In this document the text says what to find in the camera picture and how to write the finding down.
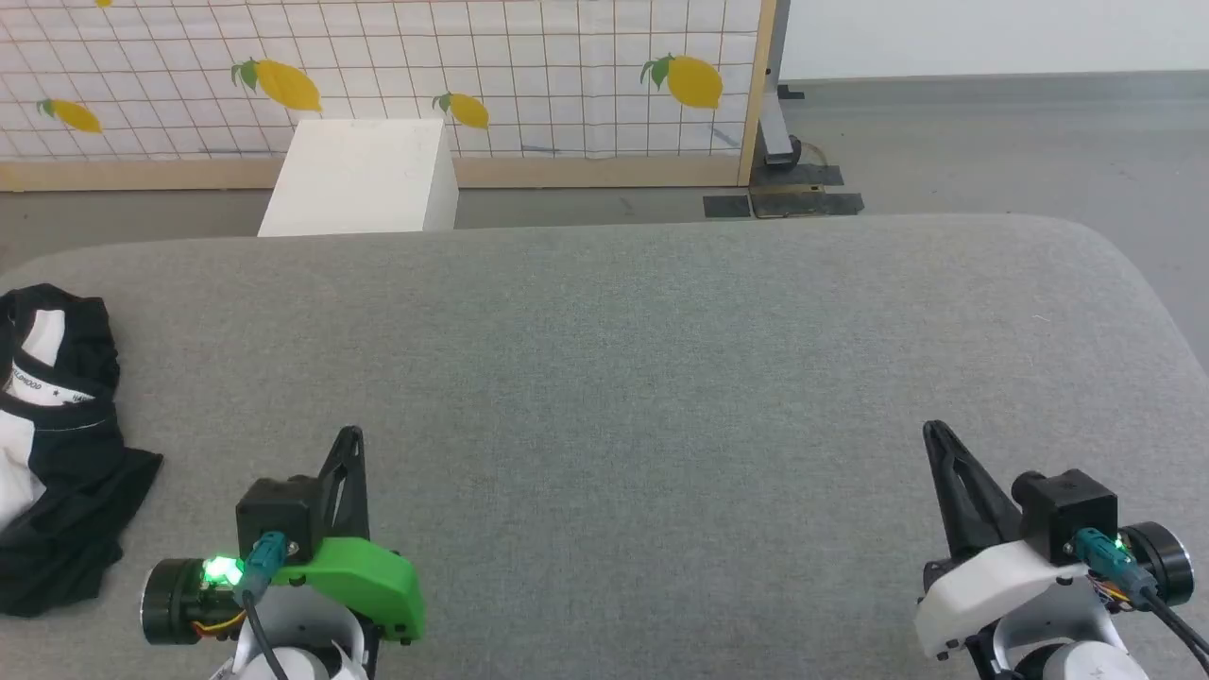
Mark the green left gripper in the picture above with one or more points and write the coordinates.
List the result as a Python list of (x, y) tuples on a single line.
[(368, 581)]

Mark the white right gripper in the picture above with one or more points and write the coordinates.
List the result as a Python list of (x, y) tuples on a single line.
[(992, 590)]

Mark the black and white raglan shirt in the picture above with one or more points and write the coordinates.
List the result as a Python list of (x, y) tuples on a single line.
[(76, 491)]

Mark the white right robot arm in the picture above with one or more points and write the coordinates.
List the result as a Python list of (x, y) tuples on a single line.
[(1086, 661)]

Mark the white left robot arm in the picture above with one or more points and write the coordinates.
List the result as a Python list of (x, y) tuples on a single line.
[(316, 623)]

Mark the white rectangular box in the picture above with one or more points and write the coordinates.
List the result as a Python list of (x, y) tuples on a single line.
[(359, 179)]

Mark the long black floor tape strip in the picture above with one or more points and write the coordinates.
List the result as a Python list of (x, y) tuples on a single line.
[(808, 205)]

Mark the small black floor tape patch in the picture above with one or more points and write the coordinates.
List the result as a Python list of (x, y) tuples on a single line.
[(727, 207)]

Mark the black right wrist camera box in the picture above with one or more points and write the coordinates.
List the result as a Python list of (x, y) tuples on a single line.
[(1067, 510)]

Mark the grey metal stand post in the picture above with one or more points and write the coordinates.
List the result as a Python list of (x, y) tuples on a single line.
[(776, 123)]

